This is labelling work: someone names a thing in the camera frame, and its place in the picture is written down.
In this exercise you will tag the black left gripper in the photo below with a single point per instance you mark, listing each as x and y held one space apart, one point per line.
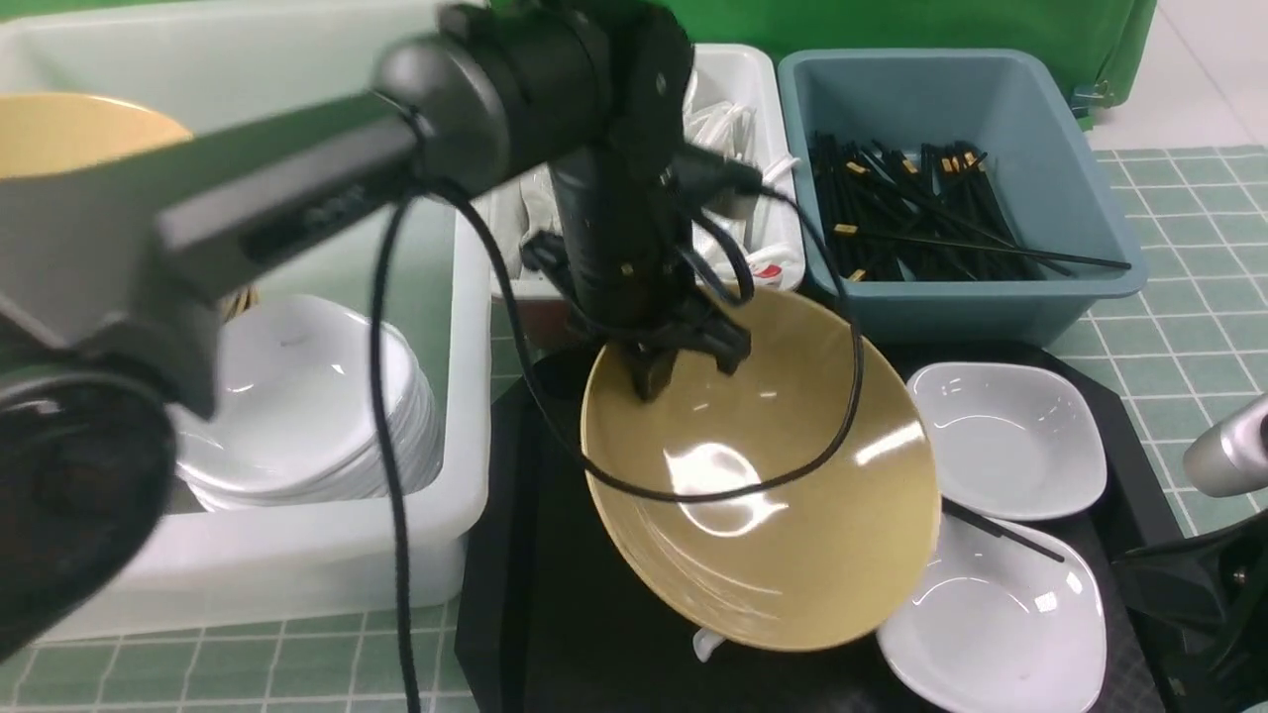
625 260

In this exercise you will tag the stack of tan bowls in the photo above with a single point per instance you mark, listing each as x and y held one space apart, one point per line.
69 134

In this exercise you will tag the pile of black chopsticks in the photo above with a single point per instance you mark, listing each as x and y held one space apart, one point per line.
933 216

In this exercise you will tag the large translucent white tub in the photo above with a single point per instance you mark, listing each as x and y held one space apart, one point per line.
216 64

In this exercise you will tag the tan noodle bowl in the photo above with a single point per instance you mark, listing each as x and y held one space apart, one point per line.
806 566

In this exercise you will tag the black chopstick across bin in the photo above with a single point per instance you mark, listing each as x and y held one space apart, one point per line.
1030 254

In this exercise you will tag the white soup spoon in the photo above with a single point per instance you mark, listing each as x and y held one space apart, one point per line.
704 644

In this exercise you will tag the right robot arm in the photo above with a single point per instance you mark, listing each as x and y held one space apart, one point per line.
1212 591

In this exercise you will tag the green backdrop cloth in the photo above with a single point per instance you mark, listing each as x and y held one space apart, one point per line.
1092 48

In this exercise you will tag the white spoon bin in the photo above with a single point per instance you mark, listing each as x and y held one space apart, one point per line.
732 107

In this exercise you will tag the stack of white dishes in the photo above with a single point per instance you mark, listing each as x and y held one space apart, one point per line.
294 424

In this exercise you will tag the black serving tray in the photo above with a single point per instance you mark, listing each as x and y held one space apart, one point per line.
553 620

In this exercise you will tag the white dish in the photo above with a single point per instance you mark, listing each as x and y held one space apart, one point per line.
1010 441
994 627

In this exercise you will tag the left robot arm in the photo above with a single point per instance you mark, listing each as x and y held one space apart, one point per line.
88 450

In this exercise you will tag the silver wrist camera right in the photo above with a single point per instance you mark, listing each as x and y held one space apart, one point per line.
1230 458

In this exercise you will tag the white spoon with red label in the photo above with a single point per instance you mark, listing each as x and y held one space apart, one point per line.
777 266

